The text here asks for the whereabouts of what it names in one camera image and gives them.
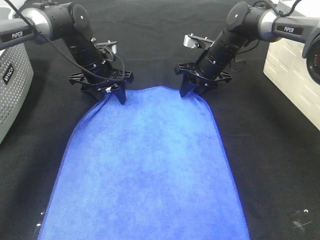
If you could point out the black table cloth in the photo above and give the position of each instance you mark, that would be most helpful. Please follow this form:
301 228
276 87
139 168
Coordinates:
272 148

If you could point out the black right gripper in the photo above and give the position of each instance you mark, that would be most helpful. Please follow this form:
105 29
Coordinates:
207 70

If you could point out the clear tape strip right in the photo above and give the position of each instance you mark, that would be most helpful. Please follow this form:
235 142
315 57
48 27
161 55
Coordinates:
300 220

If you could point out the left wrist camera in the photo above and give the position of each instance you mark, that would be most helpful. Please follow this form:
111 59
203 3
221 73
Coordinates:
110 45

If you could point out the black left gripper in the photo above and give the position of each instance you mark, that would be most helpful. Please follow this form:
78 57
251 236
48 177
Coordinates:
102 78

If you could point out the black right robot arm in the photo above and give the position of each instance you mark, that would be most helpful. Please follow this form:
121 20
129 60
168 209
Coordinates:
246 23

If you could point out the blue microfibre towel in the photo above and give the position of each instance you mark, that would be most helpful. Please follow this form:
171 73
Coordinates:
154 168

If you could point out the white slotted storage box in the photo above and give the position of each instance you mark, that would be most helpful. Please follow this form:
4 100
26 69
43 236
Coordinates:
286 68

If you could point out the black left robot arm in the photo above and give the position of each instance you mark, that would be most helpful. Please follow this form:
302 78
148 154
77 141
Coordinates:
47 21

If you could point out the clear tape strip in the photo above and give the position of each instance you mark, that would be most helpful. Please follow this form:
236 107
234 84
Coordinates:
40 219
300 220

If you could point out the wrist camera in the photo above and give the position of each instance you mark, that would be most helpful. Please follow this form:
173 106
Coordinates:
195 42
110 45

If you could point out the clear tape strip left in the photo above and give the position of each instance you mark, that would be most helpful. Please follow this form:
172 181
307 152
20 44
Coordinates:
40 219

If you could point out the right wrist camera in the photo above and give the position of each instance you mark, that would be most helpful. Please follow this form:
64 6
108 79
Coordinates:
195 42

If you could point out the grey perforated laundry basket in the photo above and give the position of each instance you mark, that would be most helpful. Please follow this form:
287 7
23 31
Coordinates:
16 75

